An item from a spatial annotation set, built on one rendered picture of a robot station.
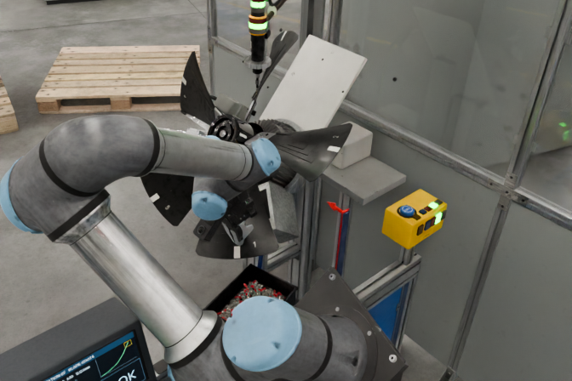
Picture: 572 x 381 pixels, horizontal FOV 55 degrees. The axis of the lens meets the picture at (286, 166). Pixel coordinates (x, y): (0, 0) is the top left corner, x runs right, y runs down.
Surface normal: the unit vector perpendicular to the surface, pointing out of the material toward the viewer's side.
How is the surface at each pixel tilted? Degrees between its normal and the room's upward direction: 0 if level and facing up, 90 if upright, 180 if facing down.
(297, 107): 50
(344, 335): 29
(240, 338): 40
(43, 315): 0
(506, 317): 90
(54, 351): 15
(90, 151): 57
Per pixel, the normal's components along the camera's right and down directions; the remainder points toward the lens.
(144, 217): 0.04, -0.83
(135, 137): 0.66, -0.29
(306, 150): -0.23, -0.75
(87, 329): -0.14, -0.92
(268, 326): -0.53, -0.48
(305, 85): -0.56, -0.28
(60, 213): 0.18, 0.12
